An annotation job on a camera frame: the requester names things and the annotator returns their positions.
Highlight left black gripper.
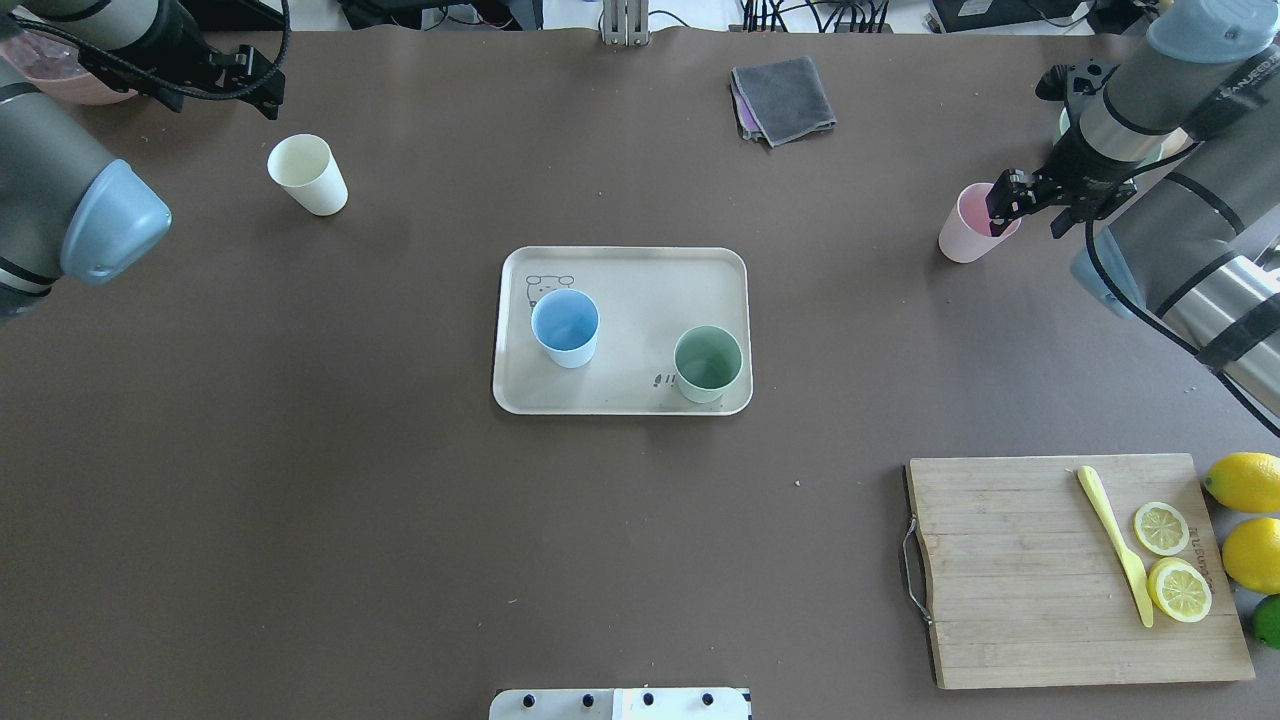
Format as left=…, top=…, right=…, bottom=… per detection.
left=150, top=20, right=287, bottom=120

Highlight lemon slice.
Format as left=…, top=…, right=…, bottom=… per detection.
left=1133, top=501, right=1190, bottom=557
left=1147, top=557, right=1212, bottom=623

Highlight purple cloth under grey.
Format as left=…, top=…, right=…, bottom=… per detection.
left=730, top=82, right=764, bottom=141

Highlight wrist camera bracket right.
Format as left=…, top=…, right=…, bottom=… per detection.
left=1034, top=58, right=1117, bottom=126

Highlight lower lemon slice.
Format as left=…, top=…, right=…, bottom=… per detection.
left=1147, top=557, right=1212, bottom=623

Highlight green plastic cup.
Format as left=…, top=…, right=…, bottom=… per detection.
left=673, top=325, right=744, bottom=404

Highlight lower whole lemon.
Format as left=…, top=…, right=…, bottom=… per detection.
left=1221, top=518, right=1279, bottom=594

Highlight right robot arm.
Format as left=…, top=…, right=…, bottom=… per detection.
left=986, top=1, right=1279, bottom=427

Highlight whole lemon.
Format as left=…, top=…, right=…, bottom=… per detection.
left=1221, top=518, right=1279, bottom=594
left=1203, top=452, right=1279, bottom=514

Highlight grey folded cloth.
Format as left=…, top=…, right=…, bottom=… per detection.
left=730, top=56, right=837, bottom=149

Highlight green lime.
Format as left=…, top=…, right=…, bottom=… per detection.
left=1251, top=594, right=1280, bottom=650

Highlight cream rabbit print tray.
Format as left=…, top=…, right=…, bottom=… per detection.
left=492, top=246, right=753, bottom=416

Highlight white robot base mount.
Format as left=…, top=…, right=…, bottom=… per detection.
left=488, top=685, right=753, bottom=719

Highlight cream plastic cup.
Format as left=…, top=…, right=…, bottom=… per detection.
left=266, top=135, right=349, bottom=217

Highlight wooden cutting board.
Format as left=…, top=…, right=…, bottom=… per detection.
left=904, top=454, right=1254, bottom=691

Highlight pink bowl with ice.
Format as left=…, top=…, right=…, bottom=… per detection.
left=1, top=29, right=138, bottom=106

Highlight upper lemon slice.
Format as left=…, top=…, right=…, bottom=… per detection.
left=1133, top=501, right=1190, bottom=557

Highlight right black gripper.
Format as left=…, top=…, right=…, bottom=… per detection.
left=986, top=129, right=1140, bottom=240

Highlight blue plastic cup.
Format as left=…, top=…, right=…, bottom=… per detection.
left=531, top=288, right=602, bottom=369

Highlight upper whole lemon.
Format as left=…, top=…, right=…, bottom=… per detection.
left=1203, top=452, right=1279, bottom=514

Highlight green plastic bowl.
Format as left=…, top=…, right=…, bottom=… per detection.
left=1059, top=102, right=1167, bottom=161

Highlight yellow plastic knife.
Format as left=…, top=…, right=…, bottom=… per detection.
left=1076, top=465, right=1155, bottom=629

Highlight pink plastic cup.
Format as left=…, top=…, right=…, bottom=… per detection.
left=938, top=182, right=1021, bottom=263

